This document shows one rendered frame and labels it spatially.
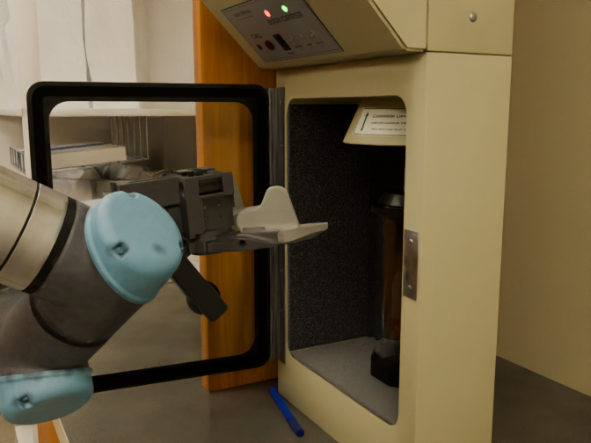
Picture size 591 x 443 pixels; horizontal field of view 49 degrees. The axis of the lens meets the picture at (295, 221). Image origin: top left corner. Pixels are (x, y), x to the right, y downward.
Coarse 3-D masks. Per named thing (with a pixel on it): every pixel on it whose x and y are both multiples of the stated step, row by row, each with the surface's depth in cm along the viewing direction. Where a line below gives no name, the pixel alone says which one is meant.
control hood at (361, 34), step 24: (216, 0) 80; (240, 0) 76; (312, 0) 65; (336, 0) 62; (360, 0) 59; (384, 0) 59; (408, 0) 60; (336, 24) 65; (360, 24) 62; (384, 24) 60; (408, 24) 60; (360, 48) 66; (384, 48) 63; (408, 48) 61
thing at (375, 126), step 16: (368, 112) 76; (384, 112) 74; (400, 112) 73; (352, 128) 78; (368, 128) 75; (384, 128) 73; (400, 128) 73; (368, 144) 74; (384, 144) 73; (400, 144) 72
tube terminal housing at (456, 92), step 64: (448, 0) 62; (512, 0) 66; (320, 64) 80; (384, 64) 68; (448, 64) 63; (448, 128) 65; (448, 192) 66; (448, 256) 67; (448, 320) 68; (320, 384) 86; (448, 384) 70
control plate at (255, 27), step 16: (256, 0) 73; (272, 0) 70; (288, 0) 68; (304, 0) 66; (240, 16) 79; (256, 16) 76; (272, 16) 73; (288, 16) 71; (304, 16) 68; (240, 32) 82; (256, 32) 79; (272, 32) 76; (288, 32) 74; (304, 32) 71; (320, 32) 69; (256, 48) 83; (304, 48) 74; (320, 48) 72; (336, 48) 69
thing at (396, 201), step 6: (384, 192) 81; (390, 192) 80; (396, 192) 80; (402, 192) 80; (384, 198) 80; (390, 198) 79; (396, 198) 79; (402, 198) 78; (384, 204) 79; (390, 204) 79; (396, 204) 78; (402, 204) 78
